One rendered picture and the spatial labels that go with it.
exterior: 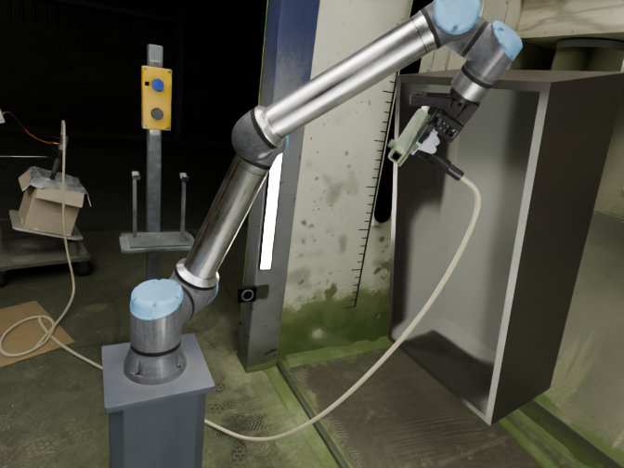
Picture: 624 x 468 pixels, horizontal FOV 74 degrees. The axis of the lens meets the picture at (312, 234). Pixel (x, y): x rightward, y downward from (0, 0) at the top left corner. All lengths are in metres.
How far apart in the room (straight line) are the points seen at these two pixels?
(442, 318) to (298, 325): 0.80
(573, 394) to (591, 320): 0.40
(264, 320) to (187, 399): 1.01
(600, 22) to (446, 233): 1.25
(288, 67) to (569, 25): 1.47
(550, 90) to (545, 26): 1.53
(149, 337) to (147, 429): 0.28
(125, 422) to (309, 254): 1.26
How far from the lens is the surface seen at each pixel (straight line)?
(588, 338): 2.65
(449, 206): 2.02
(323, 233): 2.26
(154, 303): 1.31
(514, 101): 1.76
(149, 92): 2.01
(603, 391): 2.57
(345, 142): 2.19
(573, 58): 2.71
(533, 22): 2.84
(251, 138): 1.07
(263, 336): 2.40
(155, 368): 1.40
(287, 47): 2.01
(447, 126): 1.22
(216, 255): 1.37
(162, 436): 1.49
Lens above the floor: 1.52
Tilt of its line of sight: 18 degrees down
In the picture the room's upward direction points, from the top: 8 degrees clockwise
